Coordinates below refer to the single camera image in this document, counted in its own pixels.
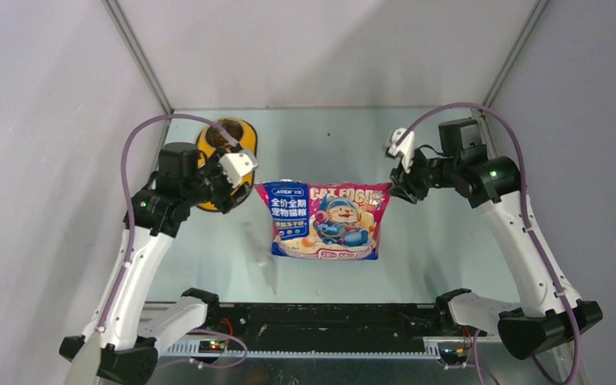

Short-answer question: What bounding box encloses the brown kibble in far bowl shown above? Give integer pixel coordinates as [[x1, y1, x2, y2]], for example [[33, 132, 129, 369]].
[[207, 120, 245, 148]]

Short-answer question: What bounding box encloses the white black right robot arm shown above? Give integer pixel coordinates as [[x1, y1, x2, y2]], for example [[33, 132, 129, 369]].
[[385, 118, 603, 360]]

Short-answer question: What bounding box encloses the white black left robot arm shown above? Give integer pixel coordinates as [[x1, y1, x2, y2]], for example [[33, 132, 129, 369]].
[[59, 142, 257, 384]]

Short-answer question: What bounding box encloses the yellow double pet bowl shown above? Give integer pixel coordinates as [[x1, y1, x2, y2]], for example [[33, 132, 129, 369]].
[[195, 117, 260, 213]]

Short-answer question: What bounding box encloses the clear plastic scoop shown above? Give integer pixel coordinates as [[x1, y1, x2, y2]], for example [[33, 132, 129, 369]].
[[242, 222, 278, 295]]

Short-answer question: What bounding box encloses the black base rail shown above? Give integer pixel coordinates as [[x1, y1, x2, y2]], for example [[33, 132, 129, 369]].
[[203, 303, 472, 355]]

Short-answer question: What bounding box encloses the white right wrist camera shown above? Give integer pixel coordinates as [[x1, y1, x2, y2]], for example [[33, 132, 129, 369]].
[[384, 128, 415, 173]]

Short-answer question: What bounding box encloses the pink blue pet food bag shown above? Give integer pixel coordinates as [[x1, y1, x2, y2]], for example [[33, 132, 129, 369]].
[[255, 180, 391, 261]]

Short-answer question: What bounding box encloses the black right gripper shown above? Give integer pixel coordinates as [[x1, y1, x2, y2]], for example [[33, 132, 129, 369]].
[[387, 145, 460, 204]]

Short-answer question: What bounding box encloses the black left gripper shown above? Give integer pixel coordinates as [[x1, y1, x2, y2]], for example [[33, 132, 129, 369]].
[[183, 146, 252, 213]]

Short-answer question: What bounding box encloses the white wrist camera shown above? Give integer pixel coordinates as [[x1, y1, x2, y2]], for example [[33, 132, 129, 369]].
[[219, 149, 258, 188], [384, 128, 415, 173]]

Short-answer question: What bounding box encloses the aluminium frame rail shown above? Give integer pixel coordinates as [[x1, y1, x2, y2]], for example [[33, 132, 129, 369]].
[[91, 302, 575, 359]]

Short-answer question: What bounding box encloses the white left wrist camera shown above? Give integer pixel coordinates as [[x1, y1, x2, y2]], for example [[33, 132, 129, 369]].
[[219, 149, 258, 188]]

